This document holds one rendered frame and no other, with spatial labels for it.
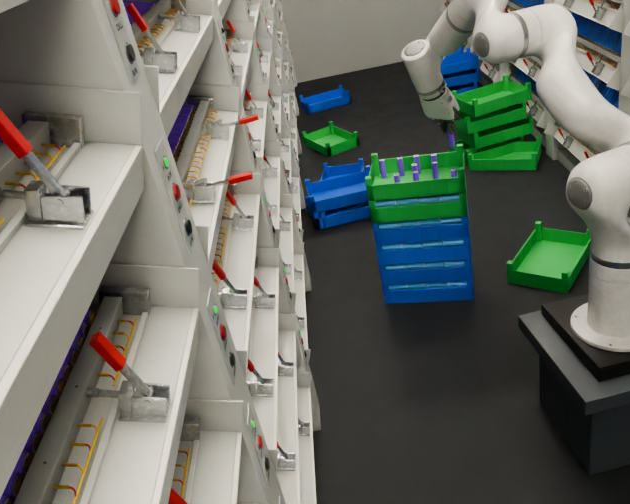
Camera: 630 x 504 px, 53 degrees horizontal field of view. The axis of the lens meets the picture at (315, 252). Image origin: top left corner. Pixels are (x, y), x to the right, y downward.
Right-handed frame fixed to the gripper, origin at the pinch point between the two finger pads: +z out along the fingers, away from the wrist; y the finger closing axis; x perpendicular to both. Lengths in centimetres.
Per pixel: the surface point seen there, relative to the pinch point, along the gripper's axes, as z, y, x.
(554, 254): 60, -24, 3
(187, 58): -97, -27, 74
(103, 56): -116, -50, 93
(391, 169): 9.9, 19.1, 12.3
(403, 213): 9.6, 5.4, 28.4
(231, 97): -72, -3, 58
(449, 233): 20.1, -6.4, 26.0
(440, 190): 6.0, -5.1, 20.0
